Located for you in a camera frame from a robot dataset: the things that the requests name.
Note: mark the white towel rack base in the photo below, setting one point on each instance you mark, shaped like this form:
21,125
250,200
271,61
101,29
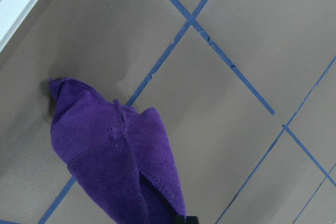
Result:
18,3

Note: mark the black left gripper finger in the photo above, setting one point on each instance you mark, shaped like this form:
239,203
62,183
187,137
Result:
186,220

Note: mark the purple cloth towel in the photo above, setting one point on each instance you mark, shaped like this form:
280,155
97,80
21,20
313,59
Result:
121,158

